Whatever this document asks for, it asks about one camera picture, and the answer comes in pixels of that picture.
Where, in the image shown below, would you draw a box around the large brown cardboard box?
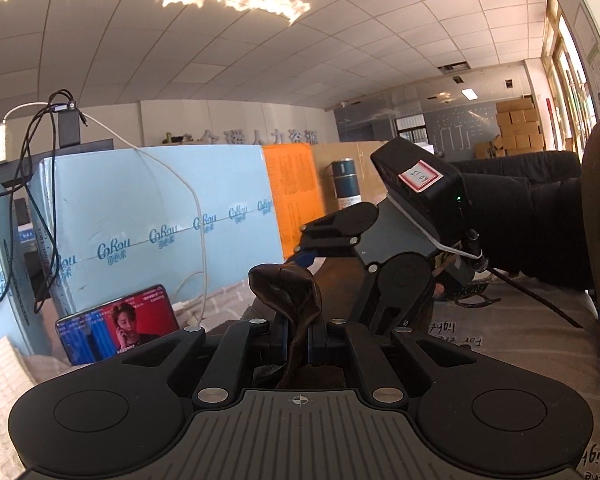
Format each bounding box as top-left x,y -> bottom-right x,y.
312,141 -> 387,214

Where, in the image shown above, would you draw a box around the dark blue thermos bottle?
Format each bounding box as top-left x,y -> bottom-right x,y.
328,158 -> 362,209

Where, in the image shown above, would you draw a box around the black leather sofa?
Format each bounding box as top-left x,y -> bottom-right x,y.
454,151 -> 594,292

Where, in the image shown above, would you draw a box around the orange printed board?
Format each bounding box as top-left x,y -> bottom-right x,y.
262,143 -> 325,258

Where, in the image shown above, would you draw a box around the smartphone showing video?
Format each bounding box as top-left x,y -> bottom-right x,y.
55,285 -> 178,365

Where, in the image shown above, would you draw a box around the stacked cardboard boxes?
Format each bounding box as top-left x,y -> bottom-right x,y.
475,96 -> 546,159

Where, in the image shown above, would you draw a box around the light blue foam board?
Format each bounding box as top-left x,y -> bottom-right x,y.
30,144 -> 284,313
0,185 -> 52,356

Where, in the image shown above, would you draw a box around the white waffle blanket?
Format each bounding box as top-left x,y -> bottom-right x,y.
0,337 -> 72,480

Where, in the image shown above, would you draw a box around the black power adapter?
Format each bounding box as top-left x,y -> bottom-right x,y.
55,102 -> 82,148

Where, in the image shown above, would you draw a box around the black cable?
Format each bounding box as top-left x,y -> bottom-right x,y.
0,88 -> 90,326

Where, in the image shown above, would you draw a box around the white charging cable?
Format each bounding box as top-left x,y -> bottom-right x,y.
2,101 -> 211,326

